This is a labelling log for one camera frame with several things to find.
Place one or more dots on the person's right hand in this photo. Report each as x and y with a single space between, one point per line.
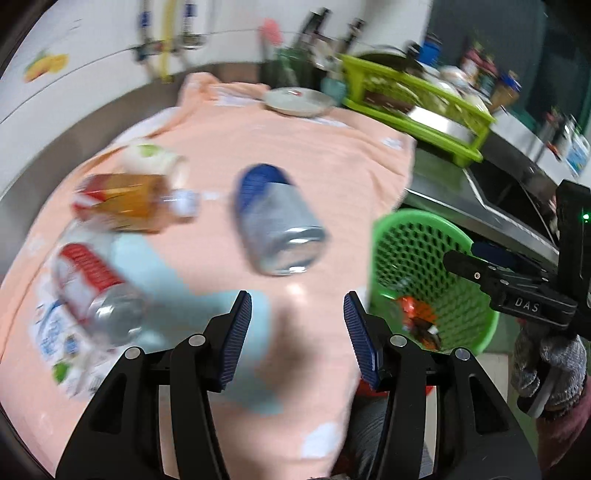
549 364

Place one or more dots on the red sauce bottle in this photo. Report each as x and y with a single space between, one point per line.
473 60

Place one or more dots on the teal plastic bottle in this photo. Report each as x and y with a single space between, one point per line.
332 88

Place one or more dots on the red label tea bottle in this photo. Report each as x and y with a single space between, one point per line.
124 203

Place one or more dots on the orange snack packet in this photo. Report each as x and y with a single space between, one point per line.
413 307

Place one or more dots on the person's left hand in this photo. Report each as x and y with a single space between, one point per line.
369 438

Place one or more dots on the light blue cloth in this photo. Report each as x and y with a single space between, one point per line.
138 263

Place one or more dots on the person's right forearm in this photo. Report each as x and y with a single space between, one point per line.
568 429

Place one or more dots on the peach towel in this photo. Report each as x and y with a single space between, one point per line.
323 161

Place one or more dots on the dark sauce bottle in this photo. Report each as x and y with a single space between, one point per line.
489 76

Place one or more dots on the white bowl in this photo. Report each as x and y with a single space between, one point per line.
450 76

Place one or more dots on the black wok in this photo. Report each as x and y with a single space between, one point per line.
392 53

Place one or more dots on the steel sink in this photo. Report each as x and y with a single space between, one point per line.
508 194

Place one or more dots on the white green paper cup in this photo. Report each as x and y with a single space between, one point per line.
152 159

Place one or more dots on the white blue printed wrapper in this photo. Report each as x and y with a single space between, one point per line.
51 332

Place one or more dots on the metal faucet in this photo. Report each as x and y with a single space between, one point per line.
556 134

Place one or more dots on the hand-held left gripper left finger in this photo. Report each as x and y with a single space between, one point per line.
235 337

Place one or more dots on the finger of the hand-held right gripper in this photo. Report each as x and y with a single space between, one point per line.
471 272
489 253

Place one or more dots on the red cola can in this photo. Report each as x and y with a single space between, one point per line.
92 281

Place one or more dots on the white ceramic plate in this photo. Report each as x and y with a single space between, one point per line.
295 101

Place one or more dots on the metal water valve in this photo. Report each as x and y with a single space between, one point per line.
166 46

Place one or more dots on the black yellow packet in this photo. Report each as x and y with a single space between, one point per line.
427 334

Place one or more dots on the white blue detergent bottle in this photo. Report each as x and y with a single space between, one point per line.
579 152

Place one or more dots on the silver blue drink can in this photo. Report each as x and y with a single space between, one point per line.
277 221

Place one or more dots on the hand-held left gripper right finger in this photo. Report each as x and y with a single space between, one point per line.
362 341

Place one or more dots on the green plastic basket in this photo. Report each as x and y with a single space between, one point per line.
415 240

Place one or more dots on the green plastic dish rack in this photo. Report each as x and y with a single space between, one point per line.
461 152

